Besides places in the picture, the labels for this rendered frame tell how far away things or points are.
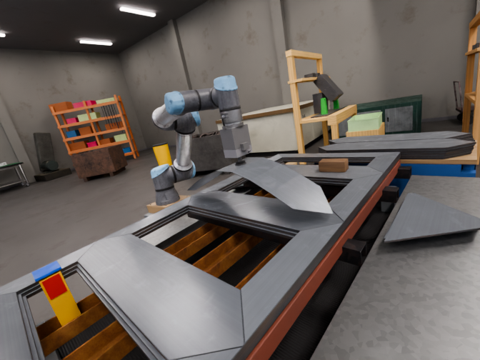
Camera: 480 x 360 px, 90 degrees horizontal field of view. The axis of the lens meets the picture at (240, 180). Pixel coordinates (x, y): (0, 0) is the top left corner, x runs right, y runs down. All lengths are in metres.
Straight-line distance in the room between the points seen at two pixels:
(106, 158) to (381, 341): 7.70
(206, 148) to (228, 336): 4.44
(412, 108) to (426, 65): 1.91
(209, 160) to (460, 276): 4.41
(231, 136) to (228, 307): 0.53
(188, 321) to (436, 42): 7.39
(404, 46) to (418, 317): 7.13
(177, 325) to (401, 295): 0.49
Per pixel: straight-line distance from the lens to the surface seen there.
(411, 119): 5.83
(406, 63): 7.52
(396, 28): 7.60
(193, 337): 0.52
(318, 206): 0.76
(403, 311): 0.66
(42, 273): 0.89
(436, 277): 0.76
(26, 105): 12.59
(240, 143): 0.85
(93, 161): 8.10
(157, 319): 0.58
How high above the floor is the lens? 1.21
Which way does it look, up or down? 17 degrees down
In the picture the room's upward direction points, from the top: 11 degrees counter-clockwise
